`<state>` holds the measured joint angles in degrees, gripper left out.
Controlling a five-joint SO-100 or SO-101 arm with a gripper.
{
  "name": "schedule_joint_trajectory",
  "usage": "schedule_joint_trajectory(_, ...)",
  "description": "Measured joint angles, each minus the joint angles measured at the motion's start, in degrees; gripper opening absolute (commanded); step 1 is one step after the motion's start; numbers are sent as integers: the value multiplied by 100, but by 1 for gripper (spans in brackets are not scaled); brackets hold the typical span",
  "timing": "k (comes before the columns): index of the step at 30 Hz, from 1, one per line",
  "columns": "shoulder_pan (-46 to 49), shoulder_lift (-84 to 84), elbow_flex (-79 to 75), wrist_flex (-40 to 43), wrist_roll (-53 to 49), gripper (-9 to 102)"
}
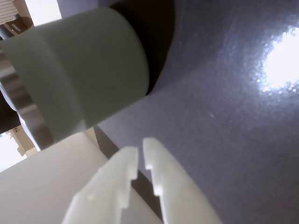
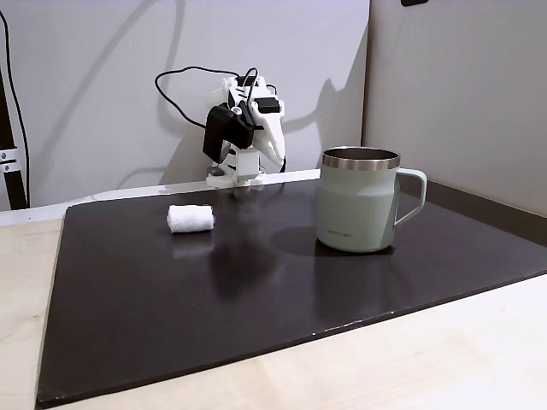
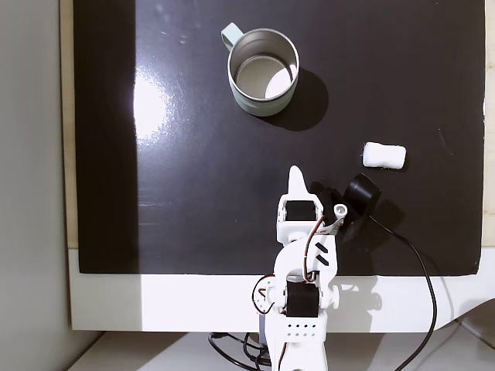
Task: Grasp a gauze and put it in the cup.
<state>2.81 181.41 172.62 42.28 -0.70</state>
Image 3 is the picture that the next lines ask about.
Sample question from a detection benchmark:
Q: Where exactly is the white gauze roll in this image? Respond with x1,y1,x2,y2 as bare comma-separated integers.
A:
362,141,408,170

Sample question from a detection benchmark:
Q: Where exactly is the pale green metal mug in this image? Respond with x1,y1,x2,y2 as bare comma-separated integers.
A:
220,22,300,117

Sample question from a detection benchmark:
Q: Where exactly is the black mat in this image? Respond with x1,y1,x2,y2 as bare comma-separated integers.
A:
73,0,486,277

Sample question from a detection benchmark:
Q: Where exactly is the black cylindrical camera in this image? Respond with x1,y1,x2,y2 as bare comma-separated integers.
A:
343,173,383,218

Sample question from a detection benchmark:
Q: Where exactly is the black camera cable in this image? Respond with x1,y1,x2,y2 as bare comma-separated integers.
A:
365,214,438,371

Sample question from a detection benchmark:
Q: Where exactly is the black cable bundle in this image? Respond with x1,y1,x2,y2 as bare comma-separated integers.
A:
207,331,274,367

